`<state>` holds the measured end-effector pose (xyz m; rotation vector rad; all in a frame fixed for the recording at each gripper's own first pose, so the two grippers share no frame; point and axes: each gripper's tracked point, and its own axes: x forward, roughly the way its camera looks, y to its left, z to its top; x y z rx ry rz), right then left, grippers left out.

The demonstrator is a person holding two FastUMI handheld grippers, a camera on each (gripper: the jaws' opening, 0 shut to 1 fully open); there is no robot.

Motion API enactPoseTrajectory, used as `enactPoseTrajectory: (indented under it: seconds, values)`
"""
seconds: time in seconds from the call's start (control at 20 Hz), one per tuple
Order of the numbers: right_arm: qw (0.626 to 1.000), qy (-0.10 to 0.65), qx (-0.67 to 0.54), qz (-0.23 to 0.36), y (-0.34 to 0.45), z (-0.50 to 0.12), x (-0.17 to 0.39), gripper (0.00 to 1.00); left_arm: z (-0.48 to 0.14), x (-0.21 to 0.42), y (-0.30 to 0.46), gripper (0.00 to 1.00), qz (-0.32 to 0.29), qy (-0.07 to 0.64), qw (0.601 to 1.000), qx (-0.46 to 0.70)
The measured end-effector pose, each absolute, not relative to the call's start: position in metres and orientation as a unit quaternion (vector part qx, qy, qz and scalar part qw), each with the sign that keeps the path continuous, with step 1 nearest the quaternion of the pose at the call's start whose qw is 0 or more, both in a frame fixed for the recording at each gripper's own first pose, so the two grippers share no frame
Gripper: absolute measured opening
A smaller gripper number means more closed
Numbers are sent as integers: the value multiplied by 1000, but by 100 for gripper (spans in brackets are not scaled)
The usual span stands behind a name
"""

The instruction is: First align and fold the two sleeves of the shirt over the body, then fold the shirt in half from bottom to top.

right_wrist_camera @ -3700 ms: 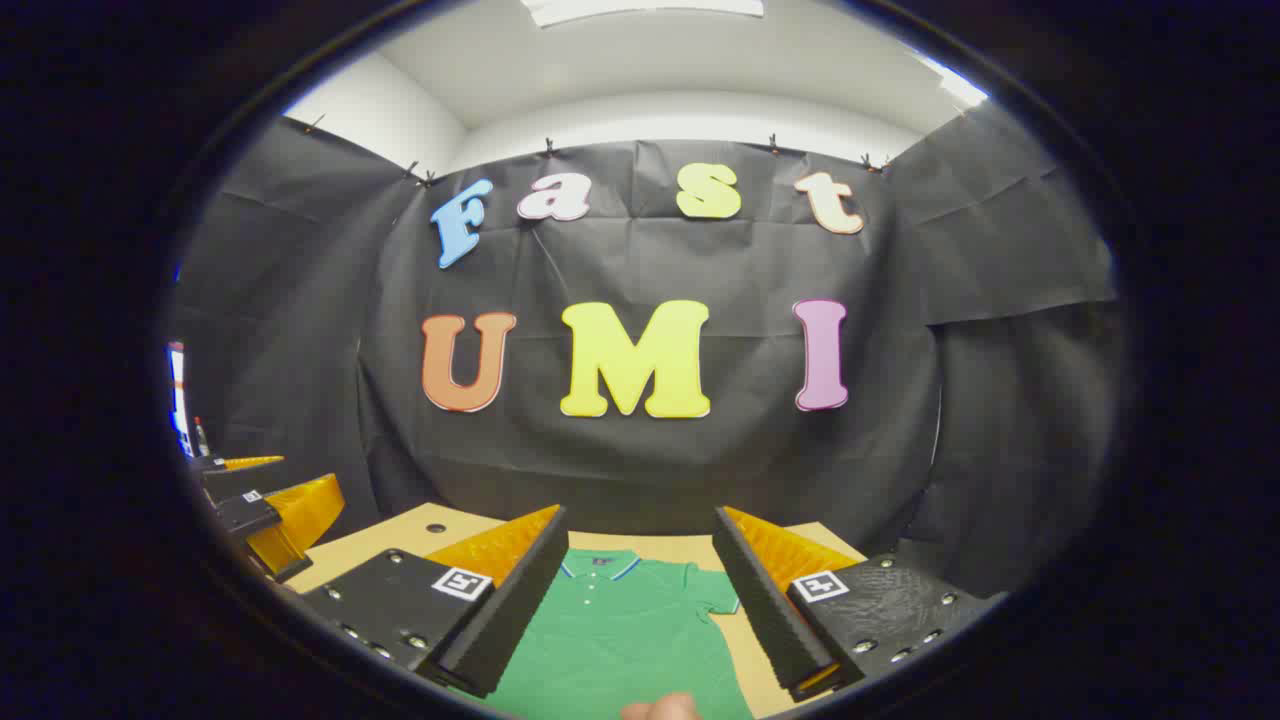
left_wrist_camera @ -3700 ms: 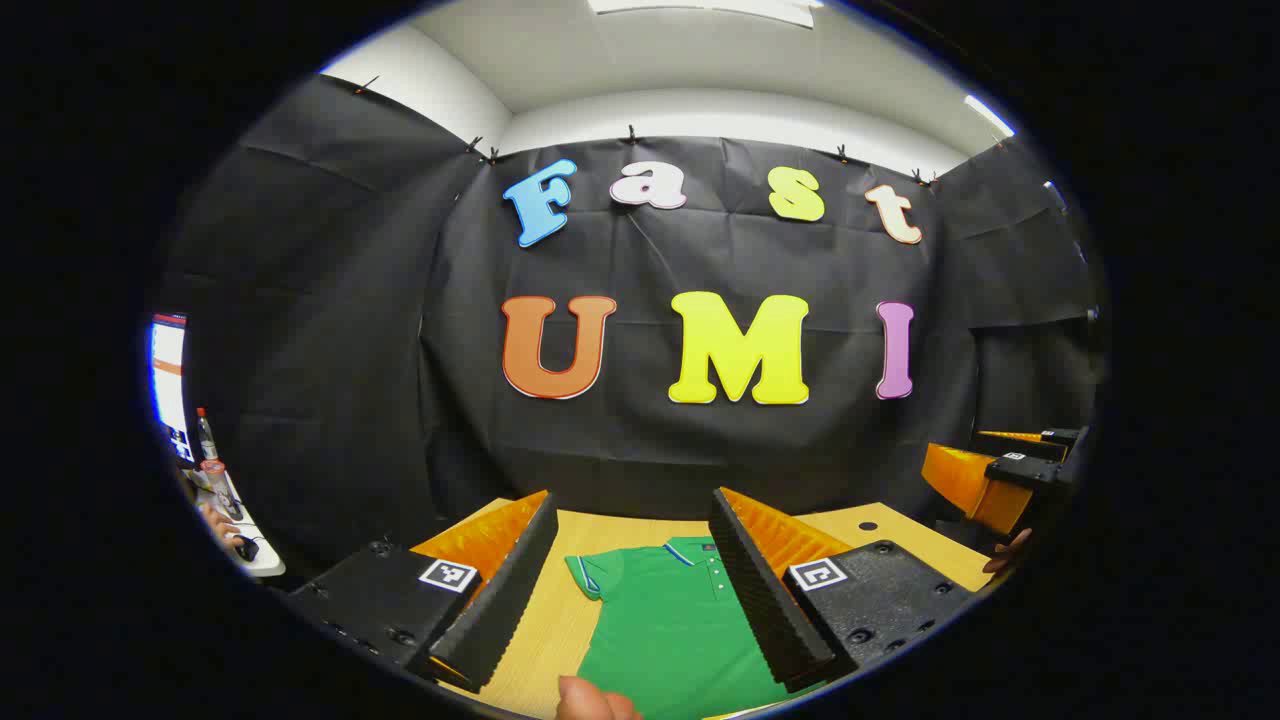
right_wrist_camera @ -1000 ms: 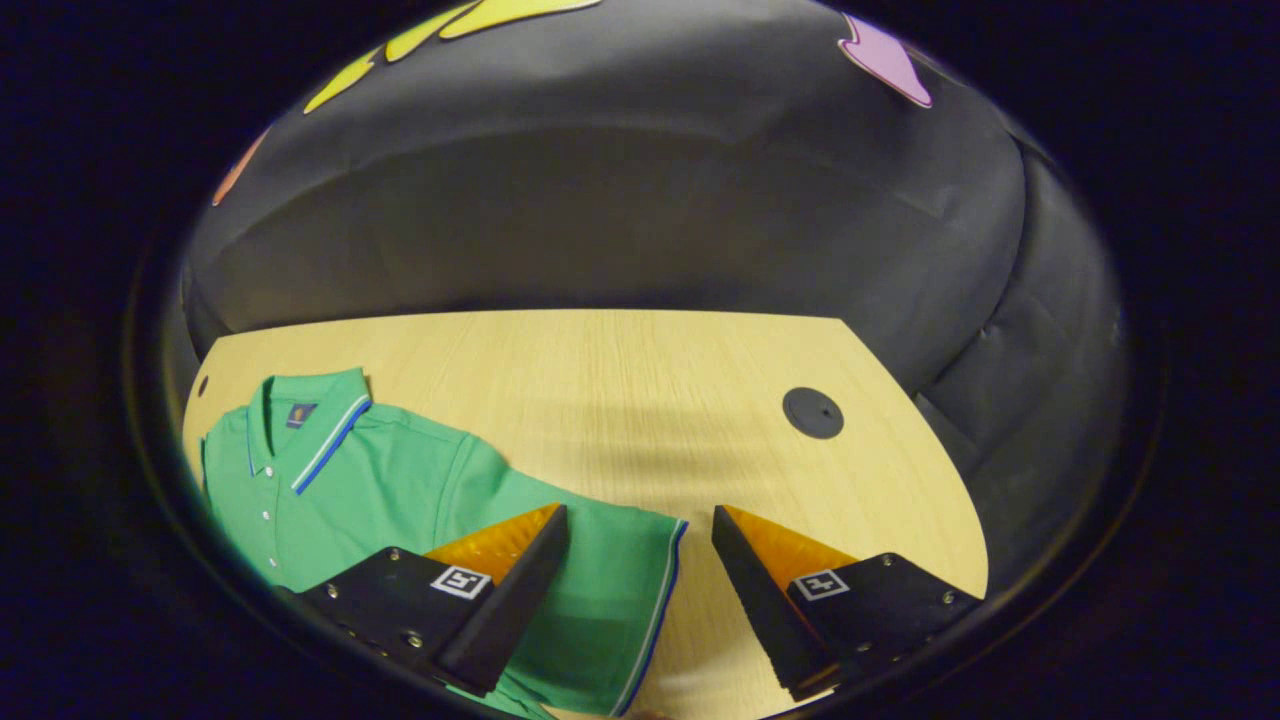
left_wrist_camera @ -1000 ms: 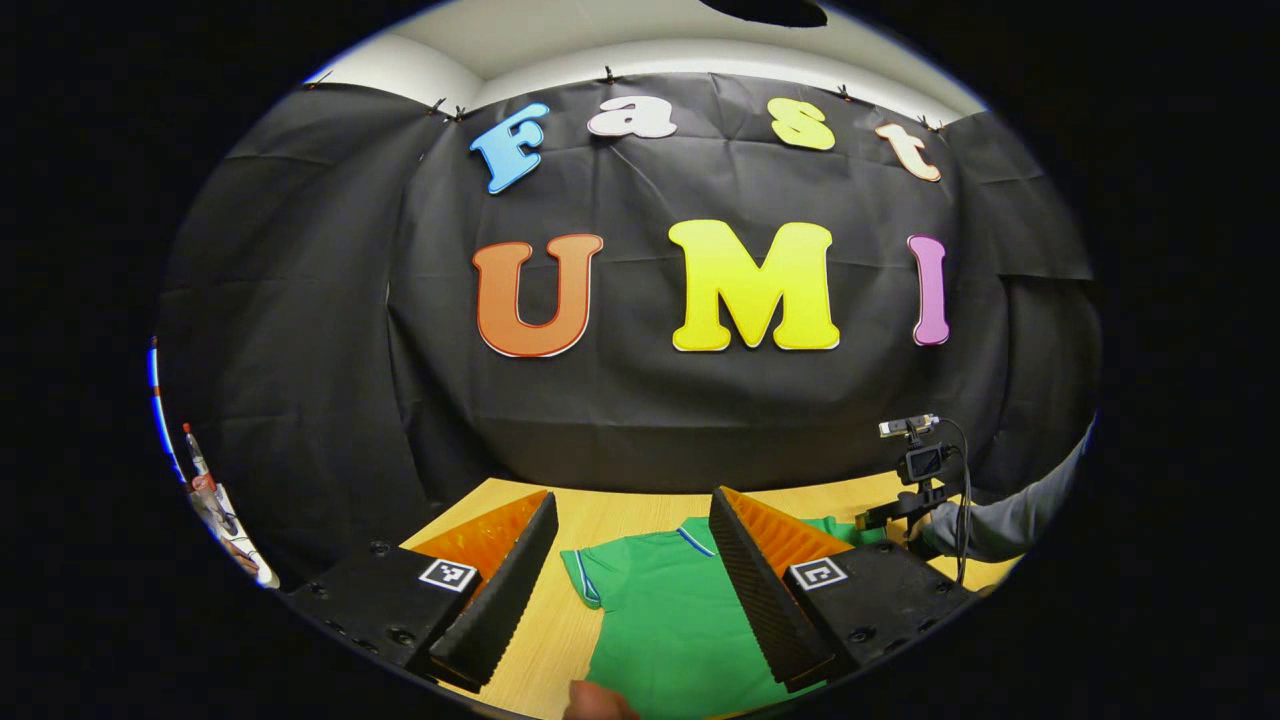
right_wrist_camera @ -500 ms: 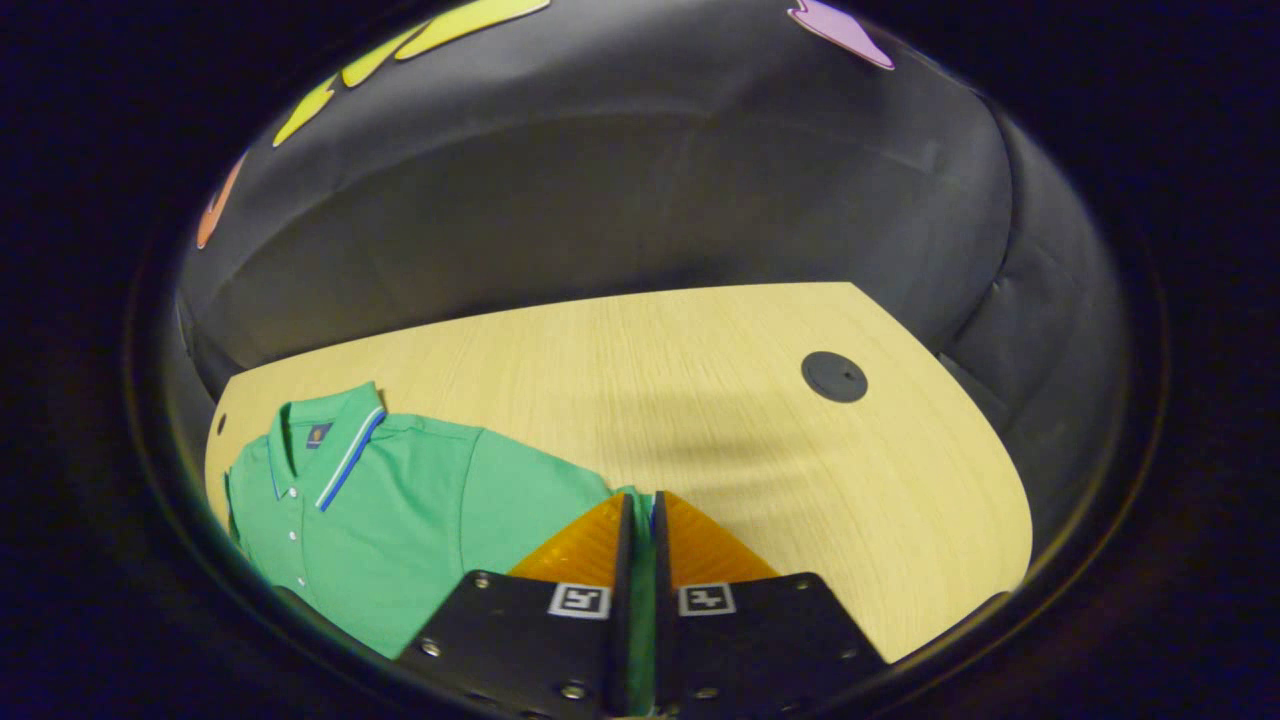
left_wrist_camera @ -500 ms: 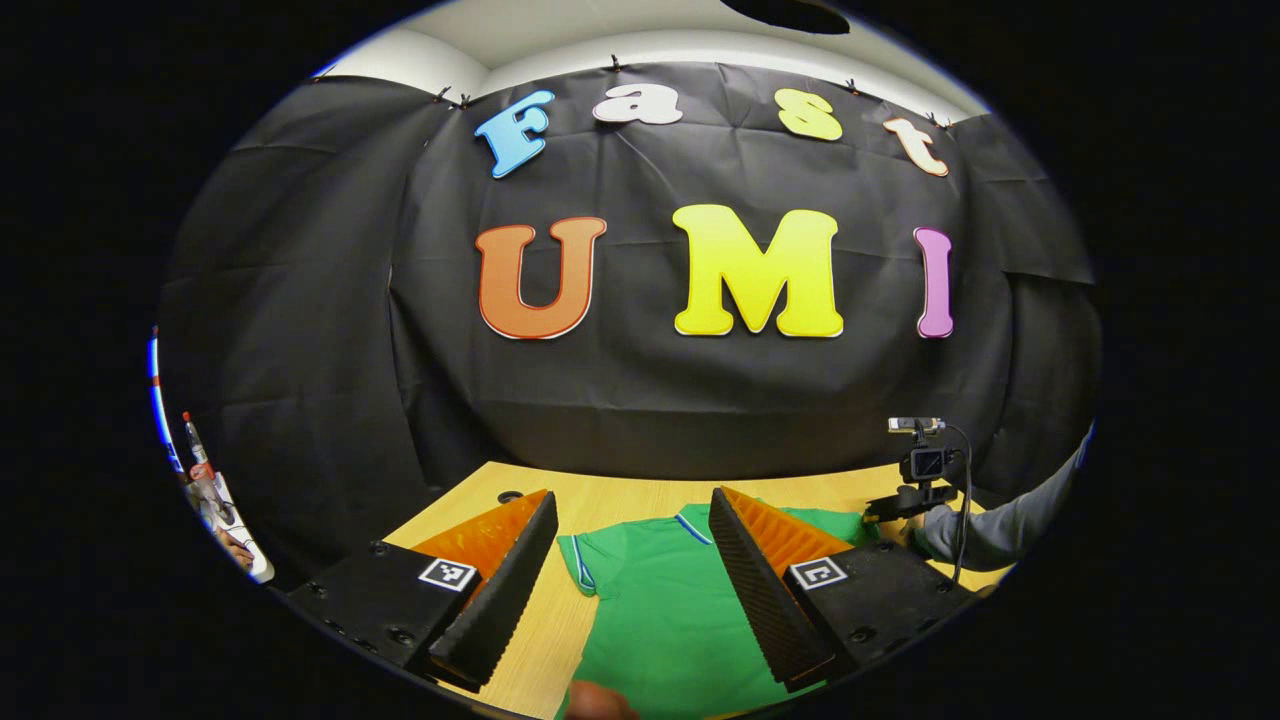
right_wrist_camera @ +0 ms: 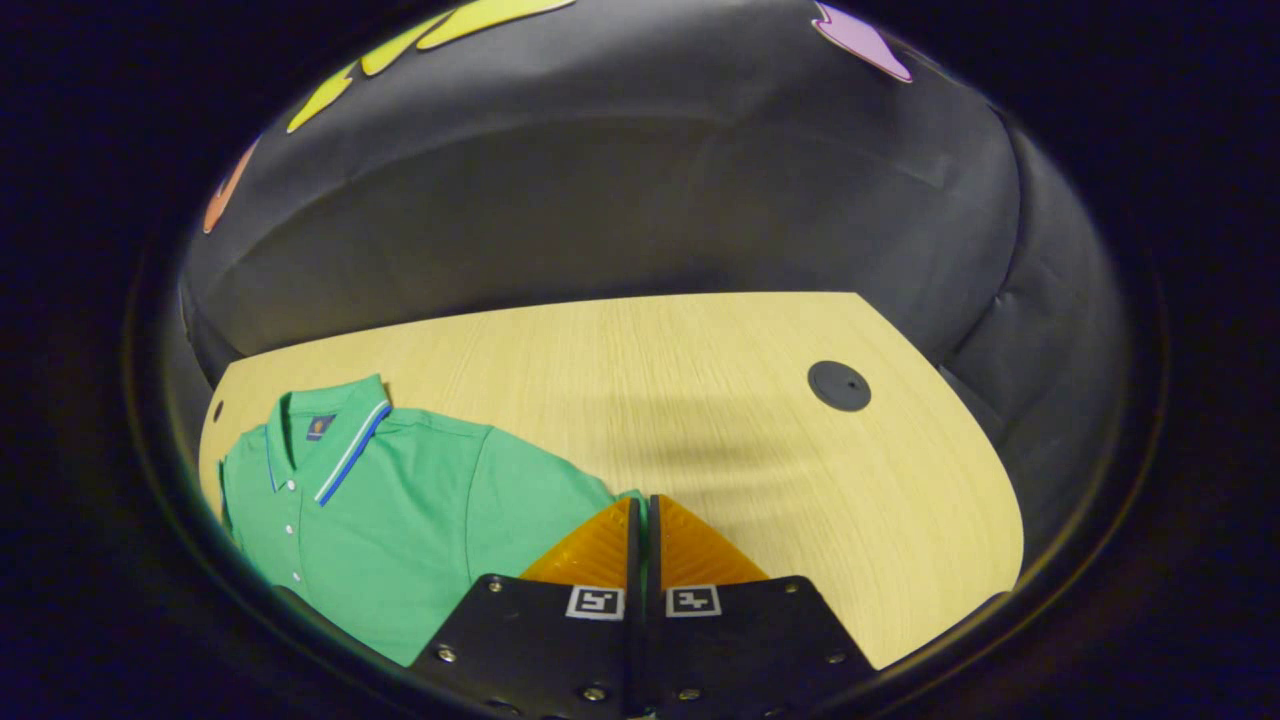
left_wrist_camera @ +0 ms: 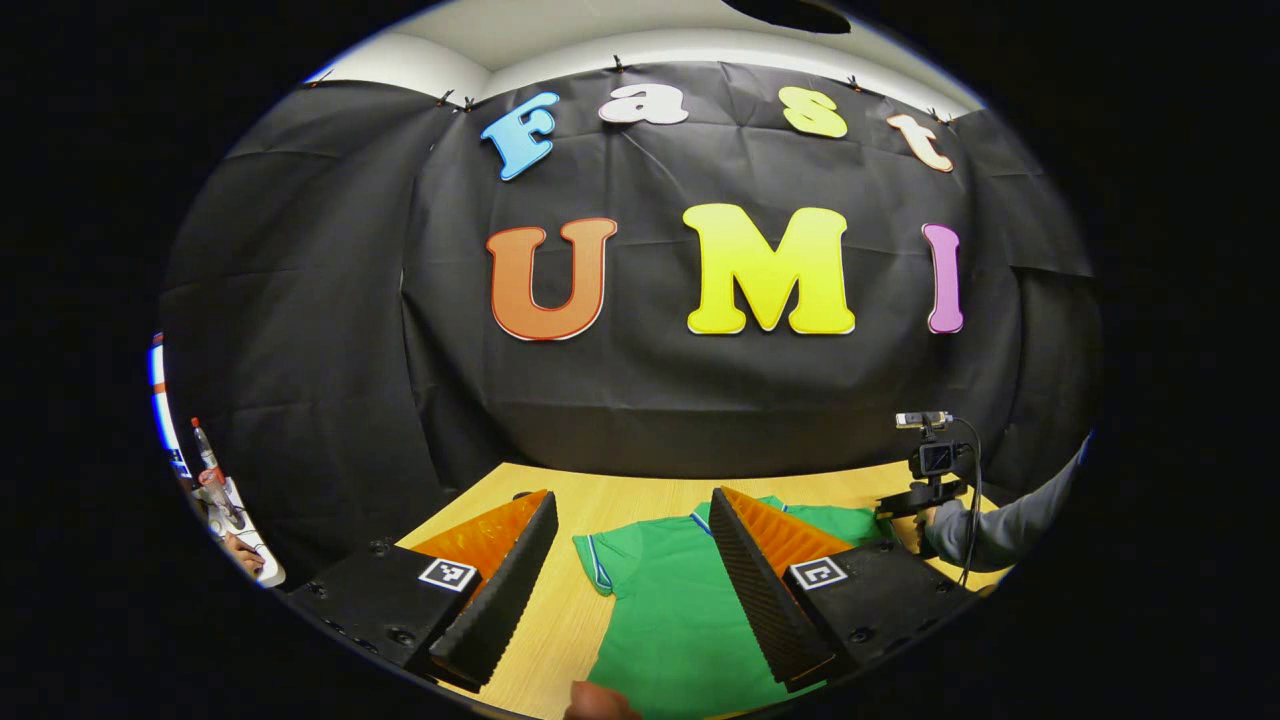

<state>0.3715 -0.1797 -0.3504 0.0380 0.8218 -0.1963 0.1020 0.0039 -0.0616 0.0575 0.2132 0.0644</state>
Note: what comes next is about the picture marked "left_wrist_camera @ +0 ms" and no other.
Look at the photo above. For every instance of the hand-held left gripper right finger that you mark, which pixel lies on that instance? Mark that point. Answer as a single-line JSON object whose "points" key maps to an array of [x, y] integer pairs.
{"points": [[760, 600]]}

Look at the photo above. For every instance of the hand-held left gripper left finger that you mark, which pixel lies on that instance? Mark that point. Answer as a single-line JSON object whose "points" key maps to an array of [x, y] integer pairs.
{"points": [[505, 600]]}

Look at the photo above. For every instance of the green T-shirt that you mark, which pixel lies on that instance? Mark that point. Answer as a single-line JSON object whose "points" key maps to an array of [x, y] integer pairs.
{"points": [[670, 620]]}

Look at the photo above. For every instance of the black backdrop cloth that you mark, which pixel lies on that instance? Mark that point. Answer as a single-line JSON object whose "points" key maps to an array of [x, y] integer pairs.
{"points": [[650, 400]]}

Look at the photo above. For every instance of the white side desk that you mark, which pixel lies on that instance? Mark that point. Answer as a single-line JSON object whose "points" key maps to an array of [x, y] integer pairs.
{"points": [[268, 570]]}

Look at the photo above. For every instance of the row of black cloth clips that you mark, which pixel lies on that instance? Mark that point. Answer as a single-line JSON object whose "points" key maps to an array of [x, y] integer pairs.
{"points": [[617, 64]]}

